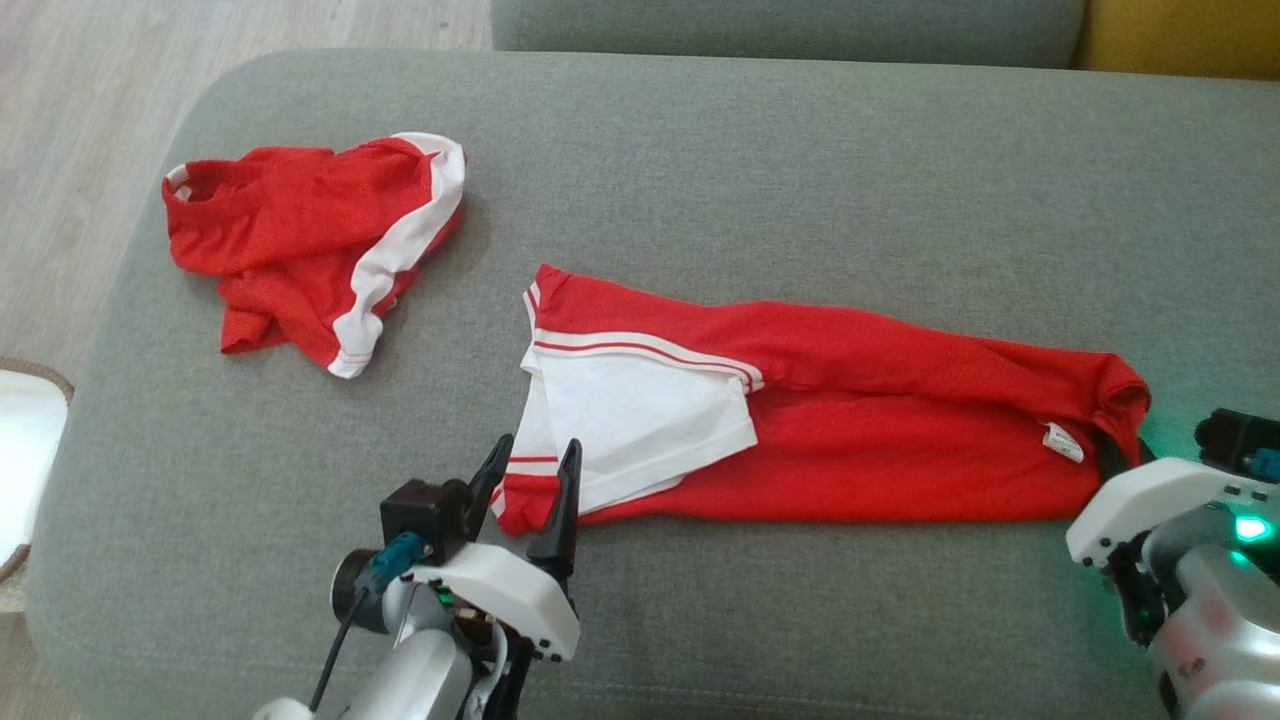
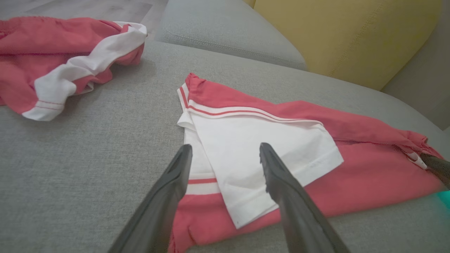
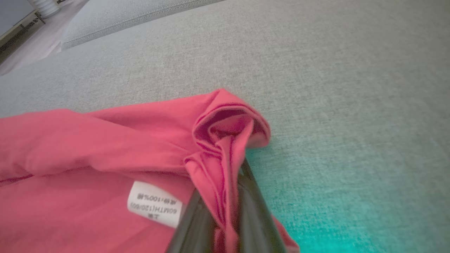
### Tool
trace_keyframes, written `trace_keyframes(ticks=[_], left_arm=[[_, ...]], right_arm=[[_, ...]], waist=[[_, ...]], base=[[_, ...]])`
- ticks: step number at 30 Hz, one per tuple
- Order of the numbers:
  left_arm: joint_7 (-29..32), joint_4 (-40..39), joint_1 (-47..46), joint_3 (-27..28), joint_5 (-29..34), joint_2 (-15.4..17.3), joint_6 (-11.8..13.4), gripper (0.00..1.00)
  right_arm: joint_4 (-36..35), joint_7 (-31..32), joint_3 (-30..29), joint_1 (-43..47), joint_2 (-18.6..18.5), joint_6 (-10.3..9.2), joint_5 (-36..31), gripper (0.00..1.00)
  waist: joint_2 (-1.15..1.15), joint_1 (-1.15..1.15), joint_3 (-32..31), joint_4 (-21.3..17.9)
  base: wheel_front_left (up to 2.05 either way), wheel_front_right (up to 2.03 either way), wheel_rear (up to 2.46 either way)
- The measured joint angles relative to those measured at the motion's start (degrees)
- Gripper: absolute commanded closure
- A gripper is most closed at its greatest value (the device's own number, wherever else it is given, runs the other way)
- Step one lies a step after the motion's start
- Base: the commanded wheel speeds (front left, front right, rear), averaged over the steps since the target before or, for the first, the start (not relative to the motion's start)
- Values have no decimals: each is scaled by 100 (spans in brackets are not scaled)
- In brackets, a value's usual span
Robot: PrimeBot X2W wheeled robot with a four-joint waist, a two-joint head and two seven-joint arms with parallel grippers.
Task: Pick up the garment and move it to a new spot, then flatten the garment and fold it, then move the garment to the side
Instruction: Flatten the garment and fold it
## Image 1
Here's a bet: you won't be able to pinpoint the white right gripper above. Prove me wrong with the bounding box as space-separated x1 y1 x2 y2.
1065 425 1280 571

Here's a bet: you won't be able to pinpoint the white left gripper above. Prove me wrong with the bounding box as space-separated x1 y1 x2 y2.
408 433 584 664

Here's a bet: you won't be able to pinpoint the red shirt with white sleeves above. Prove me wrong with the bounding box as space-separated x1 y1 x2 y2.
490 264 1153 537

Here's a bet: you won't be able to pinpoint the red shorts with white stripe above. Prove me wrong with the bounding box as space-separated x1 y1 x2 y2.
162 132 468 380

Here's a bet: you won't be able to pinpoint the grey fabric sofa seat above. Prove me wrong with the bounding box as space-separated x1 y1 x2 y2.
25 48 1280 720

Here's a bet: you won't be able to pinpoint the yellow sofa cushion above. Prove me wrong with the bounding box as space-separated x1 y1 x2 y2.
1075 0 1280 81

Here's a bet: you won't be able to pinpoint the grey fabric sofa section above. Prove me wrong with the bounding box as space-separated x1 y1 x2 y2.
490 0 1089 69

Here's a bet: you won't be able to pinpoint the teal cable connector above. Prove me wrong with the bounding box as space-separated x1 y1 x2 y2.
368 532 431 591

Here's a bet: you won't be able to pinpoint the thin black cable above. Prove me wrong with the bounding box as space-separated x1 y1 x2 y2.
308 585 366 713

